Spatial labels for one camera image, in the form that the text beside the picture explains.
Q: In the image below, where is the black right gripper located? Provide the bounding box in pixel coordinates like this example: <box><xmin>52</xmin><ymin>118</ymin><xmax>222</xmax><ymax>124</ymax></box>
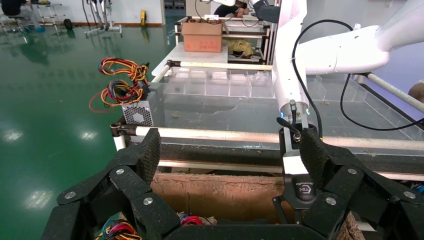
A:
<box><xmin>272</xmin><ymin>173</ymin><xmax>319</xmax><ymax>226</ymax></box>

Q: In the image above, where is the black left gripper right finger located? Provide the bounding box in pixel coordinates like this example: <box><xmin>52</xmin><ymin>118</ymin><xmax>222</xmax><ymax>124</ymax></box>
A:
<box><xmin>299</xmin><ymin>127</ymin><xmax>424</xmax><ymax>240</ymax></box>

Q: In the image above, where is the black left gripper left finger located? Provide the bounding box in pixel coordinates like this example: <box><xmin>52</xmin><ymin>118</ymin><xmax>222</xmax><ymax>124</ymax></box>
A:
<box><xmin>41</xmin><ymin>128</ymin><xmax>181</xmax><ymax>240</ymax></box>

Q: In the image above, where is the pulp cardboard divider box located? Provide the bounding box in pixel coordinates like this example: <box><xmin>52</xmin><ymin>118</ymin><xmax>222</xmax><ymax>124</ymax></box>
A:
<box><xmin>150</xmin><ymin>172</ymin><xmax>367</xmax><ymax>240</ymax></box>

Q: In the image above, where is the clear acrylic divider tray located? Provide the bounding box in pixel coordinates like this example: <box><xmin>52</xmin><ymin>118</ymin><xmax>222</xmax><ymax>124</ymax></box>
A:
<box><xmin>163</xmin><ymin>67</ymin><xmax>424</xmax><ymax>133</ymax></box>

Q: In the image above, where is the white work table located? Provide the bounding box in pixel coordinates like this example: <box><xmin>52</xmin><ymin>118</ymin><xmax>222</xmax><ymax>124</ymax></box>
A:
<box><xmin>151</xmin><ymin>42</ymin><xmax>229</xmax><ymax>78</ymax></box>

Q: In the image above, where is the white metal stand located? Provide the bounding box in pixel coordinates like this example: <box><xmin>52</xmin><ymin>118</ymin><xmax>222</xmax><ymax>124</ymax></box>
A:
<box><xmin>82</xmin><ymin>0</ymin><xmax>123</xmax><ymax>37</ymax></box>

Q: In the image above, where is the brown cardboard carton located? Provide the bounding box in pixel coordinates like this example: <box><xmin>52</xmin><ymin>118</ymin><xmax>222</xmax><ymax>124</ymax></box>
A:
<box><xmin>181</xmin><ymin>21</ymin><xmax>223</xmax><ymax>53</ymax></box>

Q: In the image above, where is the yellow cloth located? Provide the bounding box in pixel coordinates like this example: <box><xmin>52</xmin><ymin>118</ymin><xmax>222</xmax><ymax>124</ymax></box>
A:
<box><xmin>225</xmin><ymin>39</ymin><xmax>254</xmax><ymax>58</ymax></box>

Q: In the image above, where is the metal shelf rack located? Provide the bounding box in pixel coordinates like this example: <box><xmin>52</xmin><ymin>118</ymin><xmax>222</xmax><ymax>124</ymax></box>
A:
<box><xmin>173</xmin><ymin>14</ymin><xmax>276</xmax><ymax>65</ymax></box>

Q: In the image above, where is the black box device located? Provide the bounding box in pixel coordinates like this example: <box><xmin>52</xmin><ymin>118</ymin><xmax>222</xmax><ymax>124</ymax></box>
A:
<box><xmin>254</xmin><ymin>3</ymin><xmax>281</xmax><ymax>24</ymax></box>

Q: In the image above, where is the seated person in black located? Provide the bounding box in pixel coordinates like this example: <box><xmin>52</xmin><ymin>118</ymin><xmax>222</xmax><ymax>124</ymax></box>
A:
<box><xmin>0</xmin><ymin>0</ymin><xmax>46</xmax><ymax>34</ymax></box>

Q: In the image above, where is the white frame leg pipe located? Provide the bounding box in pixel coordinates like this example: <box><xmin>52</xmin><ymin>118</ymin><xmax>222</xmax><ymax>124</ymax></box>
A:
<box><xmin>113</xmin><ymin>135</ymin><xmax>127</xmax><ymax>152</ymax></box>

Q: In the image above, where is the power supply with coloured wires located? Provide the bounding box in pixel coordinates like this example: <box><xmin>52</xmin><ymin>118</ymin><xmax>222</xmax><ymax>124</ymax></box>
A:
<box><xmin>95</xmin><ymin>218</ymin><xmax>143</xmax><ymax>240</ymax></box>
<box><xmin>98</xmin><ymin>57</ymin><xmax>165</xmax><ymax>95</ymax></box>
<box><xmin>88</xmin><ymin>78</ymin><xmax>166</xmax><ymax>128</ymax></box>
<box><xmin>178</xmin><ymin>214</ymin><xmax>204</xmax><ymax>227</ymax></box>

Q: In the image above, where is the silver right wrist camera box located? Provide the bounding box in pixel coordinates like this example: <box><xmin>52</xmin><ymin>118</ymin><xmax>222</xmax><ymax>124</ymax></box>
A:
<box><xmin>279</xmin><ymin>127</ymin><xmax>311</xmax><ymax>176</ymax></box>

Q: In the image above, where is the long black arm cable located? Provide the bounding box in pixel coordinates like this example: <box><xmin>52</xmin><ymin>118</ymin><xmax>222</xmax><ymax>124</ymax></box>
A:
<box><xmin>339</xmin><ymin>73</ymin><xmax>424</xmax><ymax>132</ymax></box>
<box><xmin>291</xmin><ymin>19</ymin><xmax>355</xmax><ymax>138</ymax></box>

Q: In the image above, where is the short black wrist cable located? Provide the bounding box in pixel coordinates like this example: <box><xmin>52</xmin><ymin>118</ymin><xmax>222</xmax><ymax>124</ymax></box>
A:
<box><xmin>276</xmin><ymin>100</ymin><xmax>303</xmax><ymax>143</ymax></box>

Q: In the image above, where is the white frame rail pipe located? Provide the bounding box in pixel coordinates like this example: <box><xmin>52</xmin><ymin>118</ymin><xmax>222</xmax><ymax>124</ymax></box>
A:
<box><xmin>365</xmin><ymin>72</ymin><xmax>424</xmax><ymax>114</ymax></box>
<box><xmin>167</xmin><ymin>60</ymin><xmax>273</xmax><ymax>72</ymax></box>
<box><xmin>151</xmin><ymin>63</ymin><xmax>173</xmax><ymax>84</ymax></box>
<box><xmin>134</xmin><ymin>126</ymin><xmax>424</xmax><ymax>152</ymax></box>

